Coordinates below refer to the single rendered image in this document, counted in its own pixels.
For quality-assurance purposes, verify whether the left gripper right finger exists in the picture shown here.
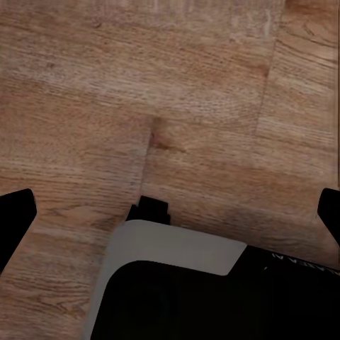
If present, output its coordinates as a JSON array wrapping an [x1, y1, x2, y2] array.
[[317, 188, 340, 245]]

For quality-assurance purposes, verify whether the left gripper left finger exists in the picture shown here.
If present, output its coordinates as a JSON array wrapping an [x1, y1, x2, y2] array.
[[0, 188, 37, 273]]

